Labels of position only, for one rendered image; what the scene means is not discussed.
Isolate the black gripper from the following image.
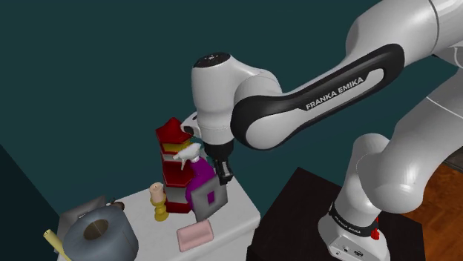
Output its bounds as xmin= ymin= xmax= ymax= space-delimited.
xmin=203 ymin=139 xmax=235 ymax=186

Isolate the purple spray bottle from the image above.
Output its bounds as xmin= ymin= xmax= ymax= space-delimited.
xmin=172 ymin=142 xmax=229 ymax=222

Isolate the white cabinet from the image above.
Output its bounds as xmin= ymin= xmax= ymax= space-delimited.
xmin=56 ymin=175 xmax=262 ymax=261

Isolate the red hexagonal tower figure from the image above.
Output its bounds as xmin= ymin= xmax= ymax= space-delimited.
xmin=155 ymin=116 xmax=197 ymax=214

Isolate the pink soap bar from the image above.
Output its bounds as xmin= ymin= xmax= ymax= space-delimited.
xmin=176 ymin=219 xmax=215 ymax=253

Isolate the candle on yellow candlestick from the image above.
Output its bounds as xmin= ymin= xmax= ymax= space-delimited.
xmin=149 ymin=182 xmax=171 ymax=222

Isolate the dark robot stand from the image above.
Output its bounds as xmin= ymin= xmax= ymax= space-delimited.
xmin=246 ymin=167 xmax=426 ymax=261

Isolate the small brown round object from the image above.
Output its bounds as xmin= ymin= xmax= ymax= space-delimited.
xmin=107 ymin=199 xmax=126 ymax=213

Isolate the grey toilet paper roll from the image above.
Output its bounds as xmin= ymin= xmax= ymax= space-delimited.
xmin=62 ymin=205 xmax=139 ymax=261

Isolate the grey box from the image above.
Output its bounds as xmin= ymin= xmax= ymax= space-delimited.
xmin=57 ymin=195 xmax=108 ymax=251

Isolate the yellow stick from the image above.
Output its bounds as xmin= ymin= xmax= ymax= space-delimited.
xmin=42 ymin=228 xmax=72 ymax=261

